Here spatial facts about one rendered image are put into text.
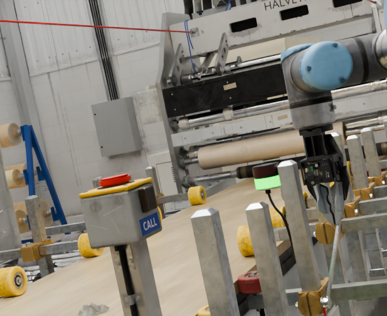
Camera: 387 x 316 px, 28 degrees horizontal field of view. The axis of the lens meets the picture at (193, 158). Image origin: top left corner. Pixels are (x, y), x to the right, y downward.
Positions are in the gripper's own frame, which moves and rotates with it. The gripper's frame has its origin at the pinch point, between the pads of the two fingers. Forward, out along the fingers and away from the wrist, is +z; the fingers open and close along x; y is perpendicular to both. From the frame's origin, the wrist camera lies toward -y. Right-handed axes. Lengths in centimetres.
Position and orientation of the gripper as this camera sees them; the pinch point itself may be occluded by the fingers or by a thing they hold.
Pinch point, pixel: (335, 217)
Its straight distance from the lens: 170.6
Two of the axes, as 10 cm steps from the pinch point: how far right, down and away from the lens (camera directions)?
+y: -3.7, 1.1, -9.2
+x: 9.1, -1.6, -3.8
